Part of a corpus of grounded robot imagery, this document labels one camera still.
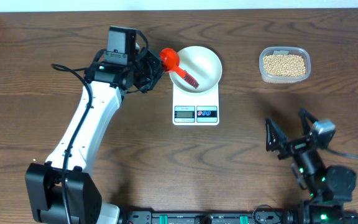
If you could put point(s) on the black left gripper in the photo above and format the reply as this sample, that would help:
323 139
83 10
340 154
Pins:
156 69

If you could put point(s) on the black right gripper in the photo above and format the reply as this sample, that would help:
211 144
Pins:
292 148

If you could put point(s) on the red plastic measuring scoop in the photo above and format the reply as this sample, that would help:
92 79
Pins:
171 60

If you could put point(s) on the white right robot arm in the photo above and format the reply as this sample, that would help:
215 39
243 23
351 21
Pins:
330 187

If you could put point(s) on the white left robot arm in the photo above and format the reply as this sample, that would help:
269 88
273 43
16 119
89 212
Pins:
62 190

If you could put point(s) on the cream ceramic bowl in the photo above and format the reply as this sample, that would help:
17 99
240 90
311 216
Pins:
203 65

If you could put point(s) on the white digital kitchen scale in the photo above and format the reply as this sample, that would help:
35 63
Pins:
195 109

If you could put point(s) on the clear plastic soybean container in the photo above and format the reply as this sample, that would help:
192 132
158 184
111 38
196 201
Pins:
284 65

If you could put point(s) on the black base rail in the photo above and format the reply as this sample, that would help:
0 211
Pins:
260 216

